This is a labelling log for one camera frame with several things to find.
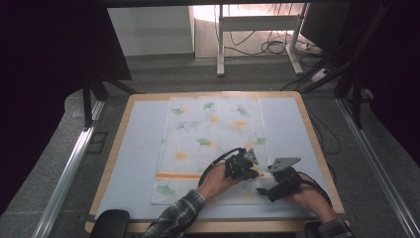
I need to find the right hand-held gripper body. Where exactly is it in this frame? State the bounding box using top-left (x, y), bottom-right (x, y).
top-left (265, 157), bottom-right (303, 203)

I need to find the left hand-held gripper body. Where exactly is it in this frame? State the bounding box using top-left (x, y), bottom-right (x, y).
top-left (224, 147), bottom-right (261, 181)

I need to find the white leaf print cloth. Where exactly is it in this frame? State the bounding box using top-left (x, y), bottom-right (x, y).
top-left (151, 95), bottom-right (276, 206)

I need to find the person's left hand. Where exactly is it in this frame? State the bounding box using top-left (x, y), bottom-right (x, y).
top-left (196, 162), bottom-right (239, 201)

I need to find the person's right hand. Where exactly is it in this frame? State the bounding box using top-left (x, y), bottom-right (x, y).
top-left (283, 184), bottom-right (333, 223)

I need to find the black chair armrest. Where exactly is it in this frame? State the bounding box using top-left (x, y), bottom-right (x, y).
top-left (89, 208), bottom-right (131, 238)
top-left (304, 221), bottom-right (322, 238)

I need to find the black metal stand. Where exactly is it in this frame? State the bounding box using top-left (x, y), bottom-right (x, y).
top-left (80, 73), bottom-right (138, 129)
top-left (298, 3), bottom-right (390, 131)

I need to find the white power strip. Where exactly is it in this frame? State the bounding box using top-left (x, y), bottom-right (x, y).
top-left (310, 67), bottom-right (330, 83)

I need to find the dark floor vent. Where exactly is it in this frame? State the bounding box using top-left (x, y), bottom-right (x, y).
top-left (86, 131), bottom-right (109, 155)

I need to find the white cabinet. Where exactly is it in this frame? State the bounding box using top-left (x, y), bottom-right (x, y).
top-left (107, 5), bottom-right (195, 58)

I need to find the right hand-held gripper black cable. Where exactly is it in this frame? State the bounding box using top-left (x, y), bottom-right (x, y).
top-left (296, 172), bottom-right (334, 210)

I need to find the black cable beside table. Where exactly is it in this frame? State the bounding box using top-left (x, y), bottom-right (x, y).
top-left (305, 107), bottom-right (342, 157)

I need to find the aluminium rail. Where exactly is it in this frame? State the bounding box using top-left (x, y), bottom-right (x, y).
top-left (32, 98), bottom-right (106, 238)
top-left (335, 98), bottom-right (420, 238)

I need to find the bundle of black floor cables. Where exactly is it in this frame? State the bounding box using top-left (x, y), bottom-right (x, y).
top-left (212, 3), bottom-right (323, 58)

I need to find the white metal desk frame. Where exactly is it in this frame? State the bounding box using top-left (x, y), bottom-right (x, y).
top-left (216, 3), bottom-right (311, 77)

